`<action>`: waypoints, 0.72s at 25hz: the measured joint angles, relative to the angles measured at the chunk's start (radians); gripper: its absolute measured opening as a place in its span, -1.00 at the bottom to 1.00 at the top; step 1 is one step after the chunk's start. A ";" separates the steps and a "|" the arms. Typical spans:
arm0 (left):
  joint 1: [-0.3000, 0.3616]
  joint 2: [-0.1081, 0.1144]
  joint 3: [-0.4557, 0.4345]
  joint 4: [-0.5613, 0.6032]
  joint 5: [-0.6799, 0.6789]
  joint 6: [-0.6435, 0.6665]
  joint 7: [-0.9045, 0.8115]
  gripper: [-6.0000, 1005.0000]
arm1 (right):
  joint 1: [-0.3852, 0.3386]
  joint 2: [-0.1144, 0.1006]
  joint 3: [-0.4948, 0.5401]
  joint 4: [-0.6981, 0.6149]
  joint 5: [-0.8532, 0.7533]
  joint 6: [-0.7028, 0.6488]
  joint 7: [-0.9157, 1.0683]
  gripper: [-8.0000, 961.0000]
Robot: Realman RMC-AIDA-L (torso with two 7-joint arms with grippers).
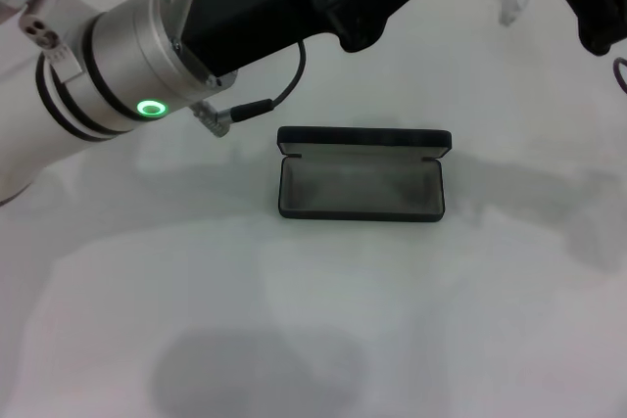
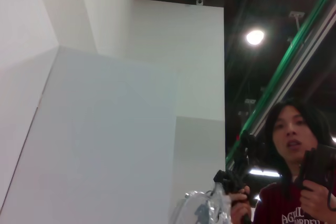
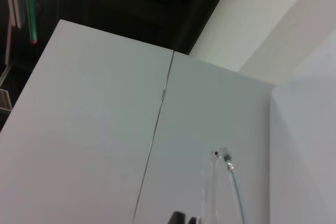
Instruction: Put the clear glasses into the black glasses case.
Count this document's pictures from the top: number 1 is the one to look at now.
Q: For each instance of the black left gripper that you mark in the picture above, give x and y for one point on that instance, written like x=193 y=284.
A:
x=255 y=7

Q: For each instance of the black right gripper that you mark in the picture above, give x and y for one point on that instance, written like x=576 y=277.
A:
x=597 y=2

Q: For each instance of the black glasses case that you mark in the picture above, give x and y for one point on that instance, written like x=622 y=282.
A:
x=362 y=136

